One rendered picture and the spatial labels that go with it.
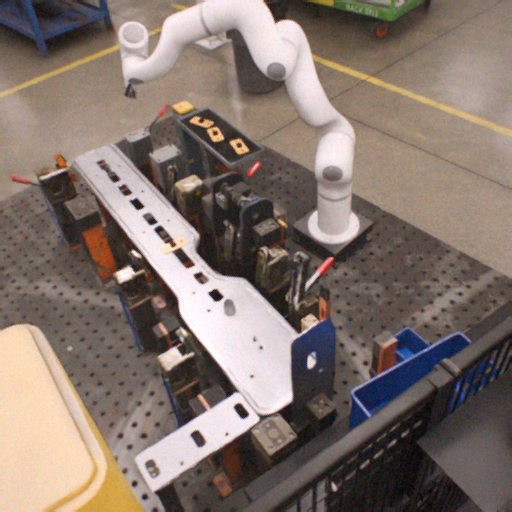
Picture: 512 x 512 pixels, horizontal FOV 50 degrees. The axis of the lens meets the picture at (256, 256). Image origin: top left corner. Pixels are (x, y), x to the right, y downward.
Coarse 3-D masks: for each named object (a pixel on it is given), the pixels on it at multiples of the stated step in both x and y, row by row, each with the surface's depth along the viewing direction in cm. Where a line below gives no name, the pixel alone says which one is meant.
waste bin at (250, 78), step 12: (264, 0) 409; (276, 0) 394; (276, 12) 400; (228, 36) 428; (240, 36) 413; (240, 48) 421; (240, 60) 429; (252, 60) 424; (240, 72) 439; (252, 72) 432; (240, 84) 449; (252, 84) 439; (264, 84) 439; (276, 84) 444
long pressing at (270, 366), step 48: (96, 192) 200; (144, 192) 197; (144, 240) 179; (192, 240) 177; (192, 288) 162; (240, 288) 161; (240, 336) 148; (288, 336) 147; (240, 384) 138; (288, 384) 137
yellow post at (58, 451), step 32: (0, 352) 24; (32, 352) 24; (0, 384) 23; (32, 384) 23; (64, 384) 23; (0, 416) 22; (32, 416) 22; (64, 416) 22; (0, 448) 21; (32, 448) 21; (64, 448) 21; (96, 448) 21; (0, 480) 20; (32, 480) 20; (64, 480) 20; (96, 480) 20
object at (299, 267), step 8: (296, 256) 139; (304, 256) 138; (288, 264) 137; (296, 264) 137; (304, 264) 137; (296, 272) 142; (304, 272) 139; (296, 280) 144; (304, 280) 141; (296, 288) 145; (304, 288) 144; (296, 296) 145; (296, 304) 146
